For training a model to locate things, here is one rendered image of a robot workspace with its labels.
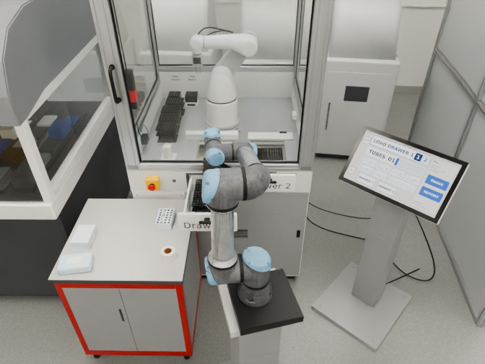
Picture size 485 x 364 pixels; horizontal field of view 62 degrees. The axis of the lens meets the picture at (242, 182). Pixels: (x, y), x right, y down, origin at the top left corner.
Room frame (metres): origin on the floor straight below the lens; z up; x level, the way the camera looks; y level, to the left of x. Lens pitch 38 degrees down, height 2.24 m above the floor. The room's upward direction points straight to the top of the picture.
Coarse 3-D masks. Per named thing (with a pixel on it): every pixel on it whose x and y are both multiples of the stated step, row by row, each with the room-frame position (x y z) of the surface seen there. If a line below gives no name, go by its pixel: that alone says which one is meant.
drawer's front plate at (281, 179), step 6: (270, 174) 1.77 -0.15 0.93; (276, 174) 1.77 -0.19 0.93; (282, 174) 1.77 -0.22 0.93; (288, 174) 1.77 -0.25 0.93; (294, 174) 1.77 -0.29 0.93; (276, 180) 1.76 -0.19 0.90; (282, 180) 1.76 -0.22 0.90; (288, 180) 1.76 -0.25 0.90; (294, 180) 1.76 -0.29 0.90; (282, 186) 1.76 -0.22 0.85; (294, 186) 1.76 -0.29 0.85
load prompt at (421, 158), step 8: (376, 136) 1.76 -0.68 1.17; (376, 144) 1.73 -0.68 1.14; (384, 144) 1.71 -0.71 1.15; (392, 144) 1.69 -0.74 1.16; (400, 144) 1.67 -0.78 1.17; (392, 152) 1.66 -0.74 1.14; (400, 152) 1.65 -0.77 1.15; (408, 152) 1.63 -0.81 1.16; (416, 152) 1.61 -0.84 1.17; (416, 160) 1.58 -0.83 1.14; (424, 160) 1.57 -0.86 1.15
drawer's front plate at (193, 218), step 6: (180, 216) 1.45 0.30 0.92; (186, 216) 1.45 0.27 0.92; (192, 216) 1.45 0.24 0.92; (198, 216) 1.44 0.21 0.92; (204, 216) 1.44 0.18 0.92; (210, 216) 1.44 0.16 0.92; (180, 222) 1.45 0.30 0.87; (192, 222) 1.45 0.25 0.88; (234, 222) 1.44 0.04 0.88; (180, 228) 1.45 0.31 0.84; (186, 228) 1.45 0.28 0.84; (192, 228) 1.45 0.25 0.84; (198, 228) 1.44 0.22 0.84; (204, 228) 1.44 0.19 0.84; (210, 228) 1.44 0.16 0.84; (234, 228) 1.44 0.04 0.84
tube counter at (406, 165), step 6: (390, 156) 1.65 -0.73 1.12; (390, 162) 1.63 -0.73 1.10; (396, 162) 1.62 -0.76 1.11; (402, 162) 1.60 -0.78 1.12; (408, 162) 1.59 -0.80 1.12; (402, 168) 1.58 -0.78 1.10; (408, 168) 1.57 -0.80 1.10; (414, 168) 1.56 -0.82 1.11; (420, 168) 1.55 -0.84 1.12; (426, 168) 1.54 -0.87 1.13; (420, 174) 1.53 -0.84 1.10
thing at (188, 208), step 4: (192, 176) 1.80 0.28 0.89; (196, 176) 1.80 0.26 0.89; (200, 176) 1.80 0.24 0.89; (192, 180) 1.79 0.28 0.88; (188, 184) 1.73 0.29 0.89; (192, 184) 1.78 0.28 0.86; (188, 188) 1.69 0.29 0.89; (192, 188) 1.76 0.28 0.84; (188, 192) 1.66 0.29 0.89; (192, 192) 1.73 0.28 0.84; (188, 196) 1.63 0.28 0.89; (192, 196) 1.69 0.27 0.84; (188, 200) 1.62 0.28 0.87; (192, 200) 1.66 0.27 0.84; (188, 204) 1.61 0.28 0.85; (184, 208) 1.53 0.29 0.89; (188, 208) 1.60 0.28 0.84
